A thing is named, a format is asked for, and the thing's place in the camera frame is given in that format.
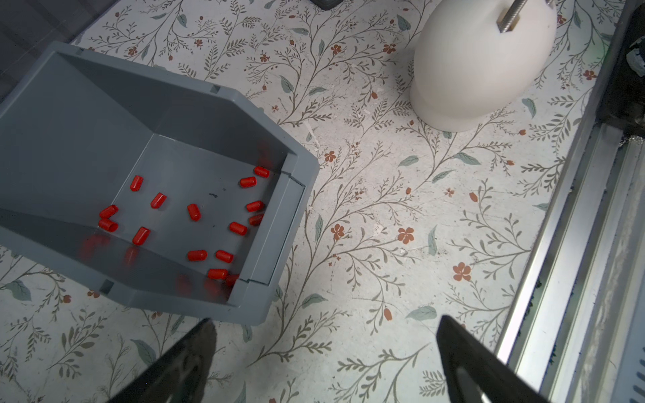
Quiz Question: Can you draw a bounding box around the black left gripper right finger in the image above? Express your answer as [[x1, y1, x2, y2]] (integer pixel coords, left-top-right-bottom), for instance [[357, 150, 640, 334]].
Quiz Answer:
[[436, 315, 546, 402]]

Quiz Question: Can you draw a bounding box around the white dome with screws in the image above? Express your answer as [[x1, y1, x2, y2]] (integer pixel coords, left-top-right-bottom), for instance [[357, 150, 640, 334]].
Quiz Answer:
[[410, 0, 557, 132]]

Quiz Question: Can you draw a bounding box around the protruding steel screw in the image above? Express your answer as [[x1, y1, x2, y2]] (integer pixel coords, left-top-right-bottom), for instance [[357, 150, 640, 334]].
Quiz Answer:
[[497, 0, 527, 34]]

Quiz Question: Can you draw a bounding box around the grey plastic parts bin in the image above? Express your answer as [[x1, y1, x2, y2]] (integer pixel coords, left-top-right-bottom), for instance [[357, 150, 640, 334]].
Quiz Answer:
[[1, 43, 319, 325]]

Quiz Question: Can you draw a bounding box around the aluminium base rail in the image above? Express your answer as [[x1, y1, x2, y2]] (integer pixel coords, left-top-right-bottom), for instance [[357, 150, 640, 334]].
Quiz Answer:
[[497, 1, 644, 402]]

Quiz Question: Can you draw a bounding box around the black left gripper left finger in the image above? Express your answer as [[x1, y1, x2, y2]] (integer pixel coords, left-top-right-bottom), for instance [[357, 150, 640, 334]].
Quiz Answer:
[[110, 318, 217, 402]]

